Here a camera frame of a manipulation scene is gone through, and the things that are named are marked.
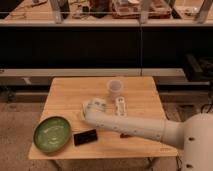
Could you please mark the white sponge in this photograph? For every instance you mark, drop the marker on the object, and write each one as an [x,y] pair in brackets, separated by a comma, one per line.
[85,110]

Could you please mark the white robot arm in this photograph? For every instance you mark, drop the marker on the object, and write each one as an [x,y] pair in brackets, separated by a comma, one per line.
[194,136]

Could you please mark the small wooden table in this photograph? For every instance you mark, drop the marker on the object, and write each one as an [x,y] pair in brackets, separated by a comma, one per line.
[110,152]

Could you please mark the orange-brown small object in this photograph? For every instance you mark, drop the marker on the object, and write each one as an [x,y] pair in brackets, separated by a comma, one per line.
[124,136]

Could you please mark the black rectangular block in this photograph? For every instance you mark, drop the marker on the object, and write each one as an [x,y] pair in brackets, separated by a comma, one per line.
[85,137]

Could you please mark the green bowl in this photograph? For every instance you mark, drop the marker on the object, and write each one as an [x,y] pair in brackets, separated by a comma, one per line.
[52,134]

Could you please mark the long wooden workbench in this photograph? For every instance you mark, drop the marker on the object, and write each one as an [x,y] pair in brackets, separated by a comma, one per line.
[106,13]

